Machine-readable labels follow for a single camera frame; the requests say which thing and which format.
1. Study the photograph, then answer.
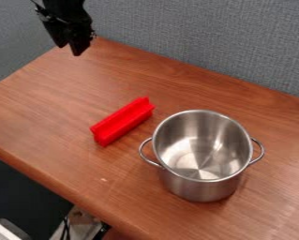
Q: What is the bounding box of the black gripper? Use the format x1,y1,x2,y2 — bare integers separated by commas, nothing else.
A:
31,0,92,56

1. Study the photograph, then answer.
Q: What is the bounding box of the red plastic block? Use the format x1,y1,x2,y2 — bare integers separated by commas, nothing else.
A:
90,97,155,146

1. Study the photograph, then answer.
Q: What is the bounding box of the stainless steel pot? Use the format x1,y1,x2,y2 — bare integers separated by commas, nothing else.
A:
142,110,266,203

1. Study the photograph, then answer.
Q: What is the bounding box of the metal table leg bracket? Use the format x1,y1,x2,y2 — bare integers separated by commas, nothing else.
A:
49,206,110,240

